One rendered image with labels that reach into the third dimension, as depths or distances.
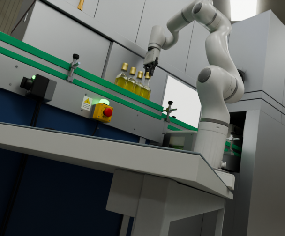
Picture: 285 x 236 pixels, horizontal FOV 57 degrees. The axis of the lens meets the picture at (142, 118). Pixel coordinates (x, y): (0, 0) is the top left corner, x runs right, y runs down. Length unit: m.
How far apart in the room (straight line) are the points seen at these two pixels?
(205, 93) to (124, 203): 0.78
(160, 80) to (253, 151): 0.86
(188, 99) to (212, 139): 1.01
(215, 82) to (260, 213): 1.34
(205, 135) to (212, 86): 0.19
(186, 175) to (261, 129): 1.88
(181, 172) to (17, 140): 0.27
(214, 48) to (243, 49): 1.28
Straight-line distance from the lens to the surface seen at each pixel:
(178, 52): 2.09
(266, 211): 2.28
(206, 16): 1.35
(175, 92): 1.95
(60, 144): 0.41
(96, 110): 1.16
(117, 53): 1.68
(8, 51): 1.15
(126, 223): 1.37
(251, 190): 2.07
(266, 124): 2.25
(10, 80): 1.11
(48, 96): 1.05
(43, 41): 1.52
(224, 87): 1.11
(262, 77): 2.28
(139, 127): 1.35
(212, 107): 1.10
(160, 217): 0.37
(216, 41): 1.27
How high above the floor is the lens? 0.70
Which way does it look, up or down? 14 degrees up
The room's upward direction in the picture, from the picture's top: 12 degrees clockwise
